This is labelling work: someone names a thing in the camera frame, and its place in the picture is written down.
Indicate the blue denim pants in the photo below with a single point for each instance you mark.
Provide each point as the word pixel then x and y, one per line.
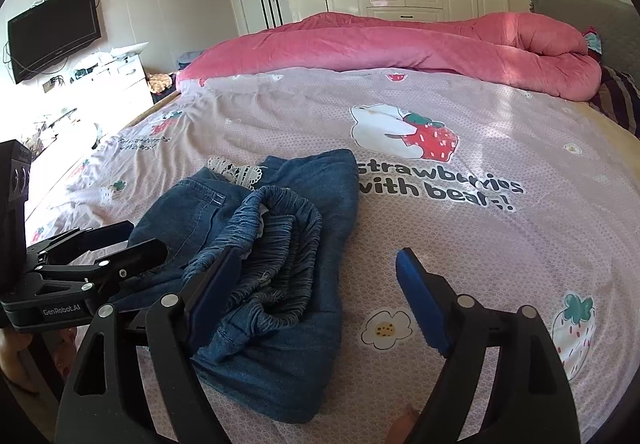
pixel 280 274

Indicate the person's right hand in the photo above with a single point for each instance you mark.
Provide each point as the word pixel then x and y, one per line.
pixel 402 426

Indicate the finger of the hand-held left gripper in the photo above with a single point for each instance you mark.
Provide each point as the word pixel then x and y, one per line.
pixel 130 259
pixel 100 234

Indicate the grey upholstered headboard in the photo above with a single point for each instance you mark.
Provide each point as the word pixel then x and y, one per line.
pixel 575 9

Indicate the small teal cloth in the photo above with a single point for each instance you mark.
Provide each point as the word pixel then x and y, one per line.
pixel 593 40

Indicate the printed strawberry bedsheet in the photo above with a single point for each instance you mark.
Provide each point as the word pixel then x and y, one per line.
pixel 475 234

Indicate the person's left hand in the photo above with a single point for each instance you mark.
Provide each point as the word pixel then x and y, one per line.
pixel 15 359

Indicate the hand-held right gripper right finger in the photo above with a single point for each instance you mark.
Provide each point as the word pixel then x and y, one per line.
pixel 419 299

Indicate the white dresser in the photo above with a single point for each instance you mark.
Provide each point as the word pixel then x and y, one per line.
pixel 115 84

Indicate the pink quilt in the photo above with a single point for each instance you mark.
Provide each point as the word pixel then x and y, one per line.
pixel 400 44

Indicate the black flat television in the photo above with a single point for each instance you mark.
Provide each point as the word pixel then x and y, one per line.
pixel 52 34

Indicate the folded blue cloth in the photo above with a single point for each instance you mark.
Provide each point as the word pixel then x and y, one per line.
pixel 187 58

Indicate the brown fluffy item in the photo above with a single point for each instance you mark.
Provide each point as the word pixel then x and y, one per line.
pixel 161 84

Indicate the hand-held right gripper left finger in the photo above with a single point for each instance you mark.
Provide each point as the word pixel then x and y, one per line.
pixel 220 294

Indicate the white lace cloth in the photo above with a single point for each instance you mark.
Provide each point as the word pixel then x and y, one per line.
pixel 235 172

